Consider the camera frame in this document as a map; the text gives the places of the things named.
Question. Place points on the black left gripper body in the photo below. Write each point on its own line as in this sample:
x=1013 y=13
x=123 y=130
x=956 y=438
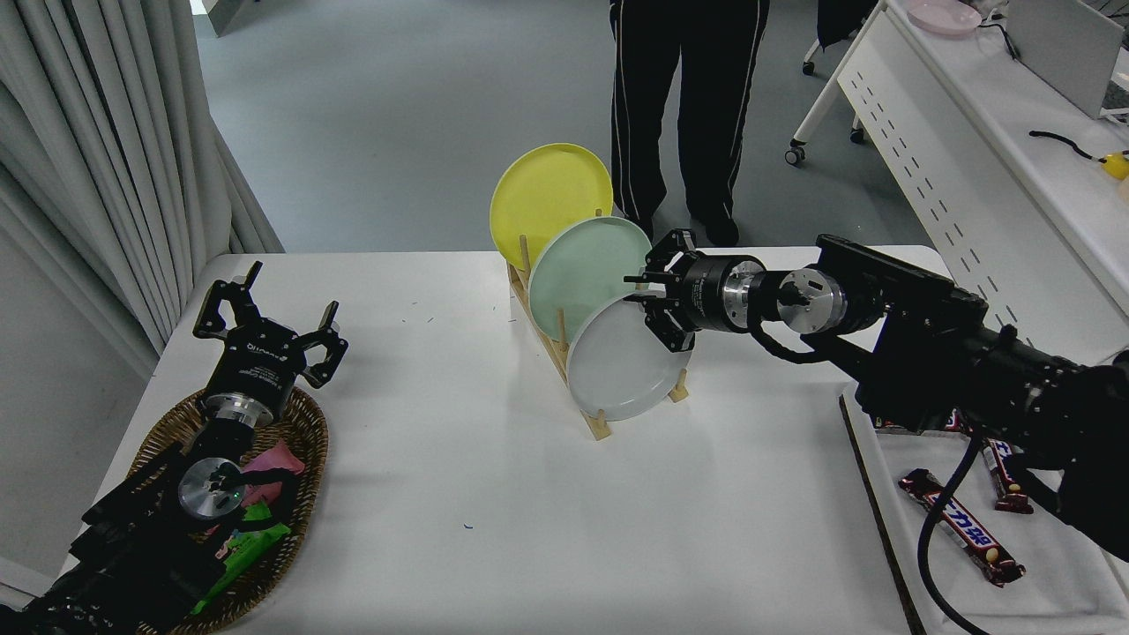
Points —
x=257 y=366

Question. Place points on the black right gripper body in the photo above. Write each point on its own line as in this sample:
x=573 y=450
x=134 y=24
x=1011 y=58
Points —
x=706 y=295

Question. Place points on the grey plate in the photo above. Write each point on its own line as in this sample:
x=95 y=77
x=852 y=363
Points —
x=617 y=370

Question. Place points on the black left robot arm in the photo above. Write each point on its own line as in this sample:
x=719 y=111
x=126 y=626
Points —
x=132 y=556

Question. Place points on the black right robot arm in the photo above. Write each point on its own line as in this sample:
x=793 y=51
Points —
x=953 y=353

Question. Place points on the mint green plate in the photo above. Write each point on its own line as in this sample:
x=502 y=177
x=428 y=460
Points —
x=582 y=269

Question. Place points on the wooden plate rack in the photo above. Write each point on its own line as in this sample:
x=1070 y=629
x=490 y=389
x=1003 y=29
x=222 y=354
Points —
x=600 y=429

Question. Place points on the yellow plate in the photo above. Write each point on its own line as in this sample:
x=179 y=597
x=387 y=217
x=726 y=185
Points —
x=542 y=198

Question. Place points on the pink plate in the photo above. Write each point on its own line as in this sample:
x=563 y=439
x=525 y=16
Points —
x=944 y=16

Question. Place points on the brown wicker basket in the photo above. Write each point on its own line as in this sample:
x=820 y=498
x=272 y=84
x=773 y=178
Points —
x=304 y=432

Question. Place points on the pink snack packet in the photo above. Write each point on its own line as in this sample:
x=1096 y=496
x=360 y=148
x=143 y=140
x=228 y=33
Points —
x=275 y=459

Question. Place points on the person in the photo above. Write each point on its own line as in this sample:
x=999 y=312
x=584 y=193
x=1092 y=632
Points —
x=714 y=106

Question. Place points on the green snack packet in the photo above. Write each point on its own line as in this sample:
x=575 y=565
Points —
x=251 y=551

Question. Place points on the grey curtain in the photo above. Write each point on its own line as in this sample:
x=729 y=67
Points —
x=97 y=159

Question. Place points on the brown chocolate bar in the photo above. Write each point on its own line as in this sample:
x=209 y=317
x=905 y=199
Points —
x=957 y=423
x=1005 y=476
x=961 y=527

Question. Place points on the white desk with slotted panel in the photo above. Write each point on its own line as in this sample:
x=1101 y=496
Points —
x=970 y=176

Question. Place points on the wheeled chair with black cloth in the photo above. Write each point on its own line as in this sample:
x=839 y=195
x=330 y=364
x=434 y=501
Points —
x=838 y=22

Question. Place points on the white tray with dark edge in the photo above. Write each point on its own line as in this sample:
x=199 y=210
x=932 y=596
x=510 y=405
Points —
x=900 y=564

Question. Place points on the small yellow object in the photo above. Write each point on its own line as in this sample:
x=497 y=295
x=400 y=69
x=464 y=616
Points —
x=1117 y=166

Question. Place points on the grey laptop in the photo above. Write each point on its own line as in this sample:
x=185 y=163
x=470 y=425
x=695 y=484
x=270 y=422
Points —
x=1063 y=48

